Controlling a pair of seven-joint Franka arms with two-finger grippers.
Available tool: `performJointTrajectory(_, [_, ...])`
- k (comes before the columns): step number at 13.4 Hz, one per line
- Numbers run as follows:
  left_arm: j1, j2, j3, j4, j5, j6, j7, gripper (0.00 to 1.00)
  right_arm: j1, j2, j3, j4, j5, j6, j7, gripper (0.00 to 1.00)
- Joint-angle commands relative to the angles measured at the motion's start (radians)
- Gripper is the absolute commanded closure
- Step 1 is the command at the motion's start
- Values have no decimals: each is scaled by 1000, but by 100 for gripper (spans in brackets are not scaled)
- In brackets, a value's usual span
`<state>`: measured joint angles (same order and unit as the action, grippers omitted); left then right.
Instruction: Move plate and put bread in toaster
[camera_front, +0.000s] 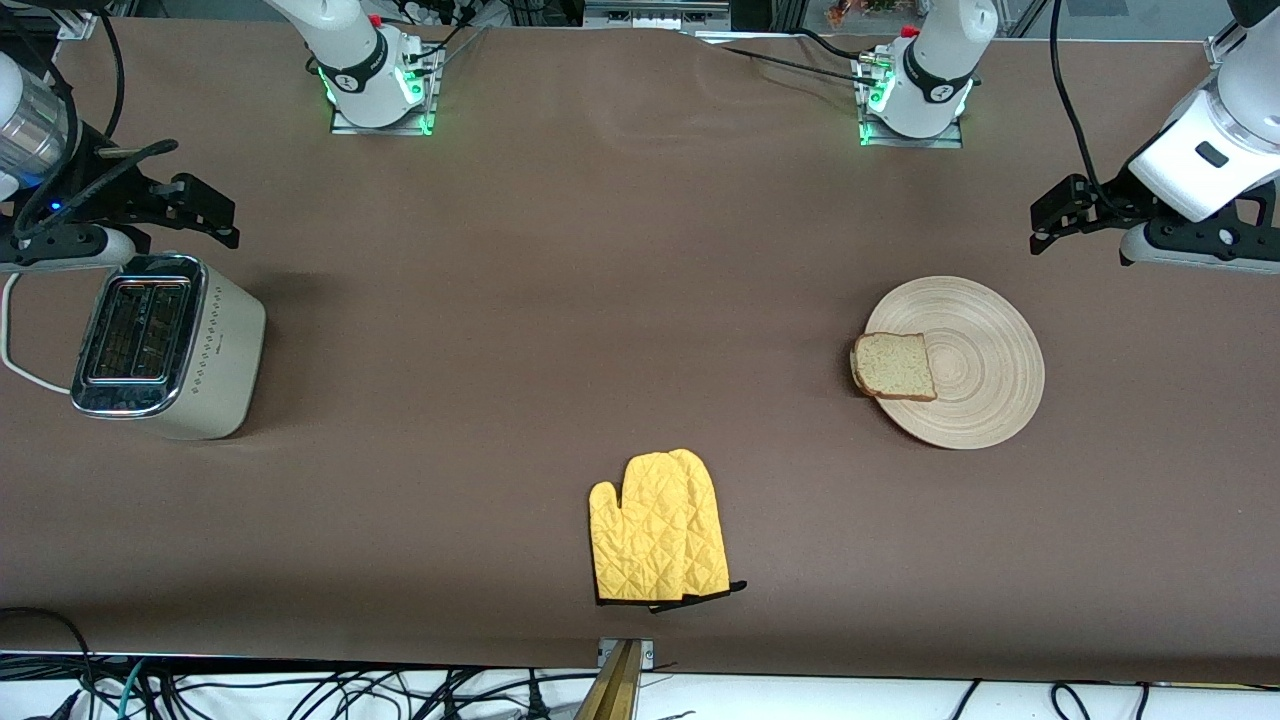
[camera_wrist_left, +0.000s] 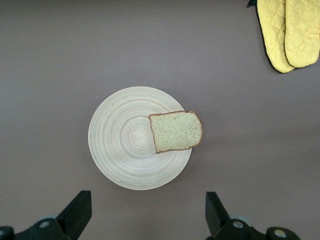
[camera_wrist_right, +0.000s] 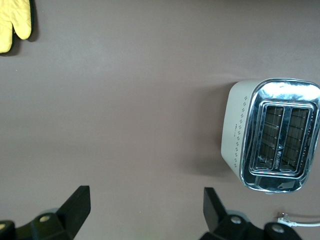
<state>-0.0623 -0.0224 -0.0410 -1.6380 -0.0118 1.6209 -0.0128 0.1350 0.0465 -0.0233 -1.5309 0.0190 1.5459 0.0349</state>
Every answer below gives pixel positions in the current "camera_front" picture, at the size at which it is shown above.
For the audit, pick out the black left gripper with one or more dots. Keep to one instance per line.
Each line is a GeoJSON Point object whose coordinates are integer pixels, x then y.
{"type": "Point", "coordinates": [1117, 197]}

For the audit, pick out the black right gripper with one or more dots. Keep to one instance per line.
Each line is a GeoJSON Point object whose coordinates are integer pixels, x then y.
{"type": "Point", "coordinates": [100, 185]}

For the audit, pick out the round wooden plate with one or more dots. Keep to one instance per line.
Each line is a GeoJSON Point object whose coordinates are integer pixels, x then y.
{"type": "Point", "coordinates": [980, 370]}

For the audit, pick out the slice of bread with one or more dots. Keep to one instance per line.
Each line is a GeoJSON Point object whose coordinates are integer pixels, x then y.
{"type": "Point", "coordinates": [893, 365]}

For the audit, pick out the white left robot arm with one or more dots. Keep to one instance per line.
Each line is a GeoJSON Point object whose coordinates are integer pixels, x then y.
{"type": "Point", "coordinates": [940, 50]}

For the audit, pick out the cream and chrome toaster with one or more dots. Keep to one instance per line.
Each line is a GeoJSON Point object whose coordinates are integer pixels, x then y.
{"type": "Point", "coordinates": [200, 350]}

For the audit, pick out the orange background object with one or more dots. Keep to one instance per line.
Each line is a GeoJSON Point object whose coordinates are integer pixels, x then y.
{"type": "Point", "coordinates": [850, 12]}

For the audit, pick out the silver equipment box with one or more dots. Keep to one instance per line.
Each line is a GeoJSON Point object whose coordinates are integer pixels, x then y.
{"type": "Point", "coordinates": [655, 15]}

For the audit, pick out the yellow quilted oven mitt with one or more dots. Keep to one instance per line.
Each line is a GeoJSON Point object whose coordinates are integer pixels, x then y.
{"type": "Point", "coordinates": [640, 540]}
{"type": "Point", "coordinates": [712, 540]}

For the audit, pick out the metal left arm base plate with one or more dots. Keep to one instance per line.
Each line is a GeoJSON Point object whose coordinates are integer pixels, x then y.
{"type": "Point", "coordinates": [915, 142]}

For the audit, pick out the aluminium frame profile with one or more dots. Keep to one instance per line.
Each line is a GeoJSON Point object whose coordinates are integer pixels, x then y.
{"type": "Point", "coordinates": [80, 22]}
{"type": "Point", "coordinates": [1225, 50]}

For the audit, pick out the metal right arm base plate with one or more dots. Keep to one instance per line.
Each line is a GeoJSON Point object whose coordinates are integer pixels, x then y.
{"type": "Point", "coordinates": [430, 90]}

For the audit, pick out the small metal pole bracket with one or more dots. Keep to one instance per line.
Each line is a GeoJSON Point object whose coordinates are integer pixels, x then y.
{"type": "Point", "coordinates": [648, 652]}

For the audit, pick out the gold camera pole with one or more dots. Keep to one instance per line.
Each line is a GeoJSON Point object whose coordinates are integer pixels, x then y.
{"type": "Point", "coordinates": [615, 690]}

